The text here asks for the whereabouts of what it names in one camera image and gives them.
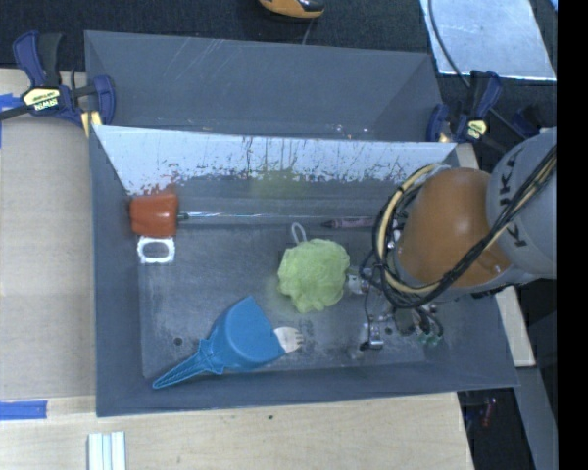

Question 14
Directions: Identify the grey metal bin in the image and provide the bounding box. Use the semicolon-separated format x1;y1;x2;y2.
82;29;521;418

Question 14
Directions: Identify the blue plastic scoop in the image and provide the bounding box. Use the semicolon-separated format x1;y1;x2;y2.
151;295;287;392

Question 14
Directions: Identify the green bath loofah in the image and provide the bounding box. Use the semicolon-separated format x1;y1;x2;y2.
276;221;352;315

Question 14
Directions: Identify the white rectangular ring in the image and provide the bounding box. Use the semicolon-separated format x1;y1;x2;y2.
136;236;177;265

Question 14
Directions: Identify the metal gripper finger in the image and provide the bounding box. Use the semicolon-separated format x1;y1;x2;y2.
346;273;374;297
358;320;386;353

